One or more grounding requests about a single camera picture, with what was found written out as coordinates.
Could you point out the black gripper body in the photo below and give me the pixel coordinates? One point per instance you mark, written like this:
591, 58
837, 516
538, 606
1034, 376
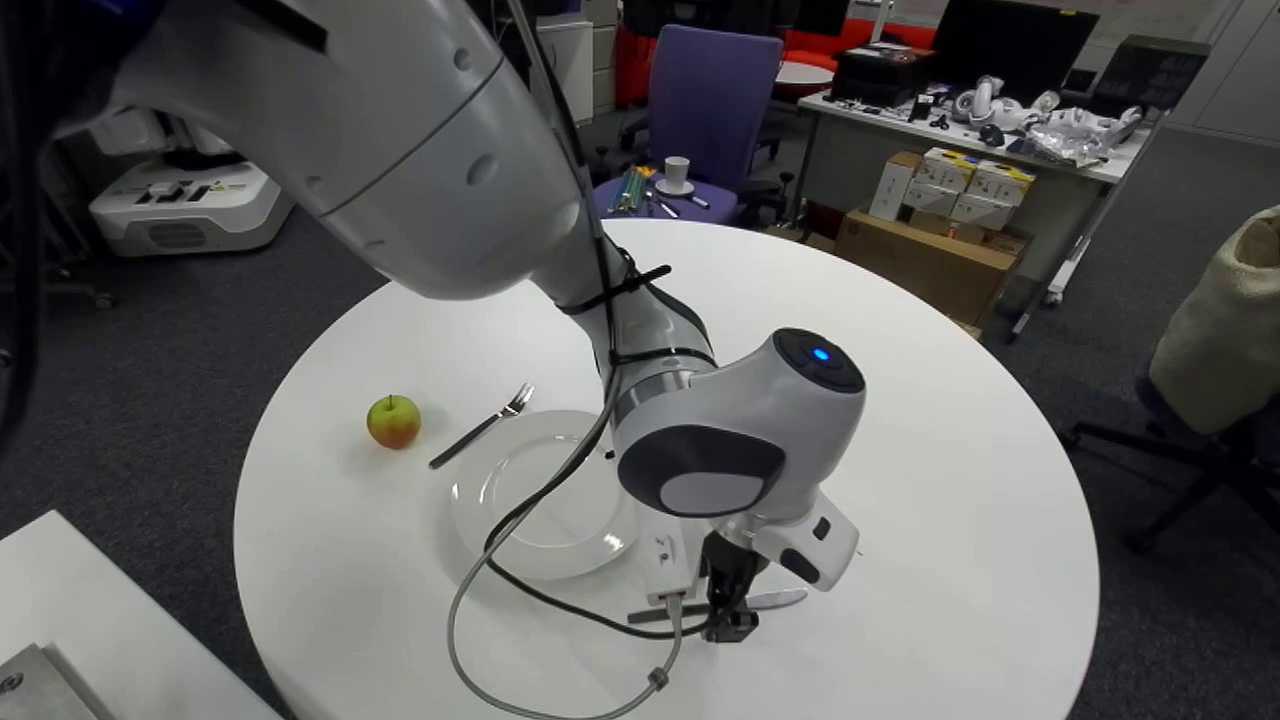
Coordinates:
735, 568

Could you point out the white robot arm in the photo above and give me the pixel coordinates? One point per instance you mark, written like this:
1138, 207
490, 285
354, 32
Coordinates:
400, 132

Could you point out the grey metal plate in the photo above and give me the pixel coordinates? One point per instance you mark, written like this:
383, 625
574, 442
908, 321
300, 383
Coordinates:
45, 687

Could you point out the silver fork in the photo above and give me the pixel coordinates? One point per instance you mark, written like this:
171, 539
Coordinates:
476, 434

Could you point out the brown cardboard box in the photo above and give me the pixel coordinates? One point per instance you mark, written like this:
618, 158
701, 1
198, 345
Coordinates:
921, 265

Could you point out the red green apple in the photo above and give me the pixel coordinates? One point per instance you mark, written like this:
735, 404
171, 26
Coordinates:
395, 423

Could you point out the white saucer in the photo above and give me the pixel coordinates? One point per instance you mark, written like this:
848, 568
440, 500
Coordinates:
674, 189

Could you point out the white cup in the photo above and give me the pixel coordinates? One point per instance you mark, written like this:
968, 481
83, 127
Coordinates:
679, 170

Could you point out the small white carton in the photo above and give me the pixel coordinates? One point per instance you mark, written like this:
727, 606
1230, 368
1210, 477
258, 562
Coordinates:
943, 185
992, 201
890, 189

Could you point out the white office desk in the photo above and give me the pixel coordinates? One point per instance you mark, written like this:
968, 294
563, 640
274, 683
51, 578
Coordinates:
853, 155

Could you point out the purple office chair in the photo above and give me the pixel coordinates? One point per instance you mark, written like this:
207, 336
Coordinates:
712, 92

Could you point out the black office chair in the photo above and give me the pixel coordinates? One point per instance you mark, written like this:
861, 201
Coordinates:
1203, 462

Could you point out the red sofa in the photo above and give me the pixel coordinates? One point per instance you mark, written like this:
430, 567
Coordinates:
633, 67

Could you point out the black box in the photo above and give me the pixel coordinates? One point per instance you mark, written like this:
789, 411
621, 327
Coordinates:
881, 79

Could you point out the cream jacket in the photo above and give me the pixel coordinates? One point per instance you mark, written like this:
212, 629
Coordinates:
1220, 333

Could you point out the white clutter pile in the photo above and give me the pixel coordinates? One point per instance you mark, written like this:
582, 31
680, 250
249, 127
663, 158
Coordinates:
1053, 127

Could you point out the large black monitor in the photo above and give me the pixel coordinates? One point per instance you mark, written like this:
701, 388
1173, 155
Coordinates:
1015, 47

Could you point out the white side table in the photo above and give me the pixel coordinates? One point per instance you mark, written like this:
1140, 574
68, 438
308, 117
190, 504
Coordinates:
94, 614

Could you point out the small black monitor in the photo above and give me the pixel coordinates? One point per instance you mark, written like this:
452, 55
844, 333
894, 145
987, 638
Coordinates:
1151, 79

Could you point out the white machine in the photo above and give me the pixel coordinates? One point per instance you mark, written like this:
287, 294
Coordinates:
187, 207

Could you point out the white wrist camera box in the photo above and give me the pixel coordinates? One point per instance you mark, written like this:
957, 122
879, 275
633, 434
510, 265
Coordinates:
816, 541

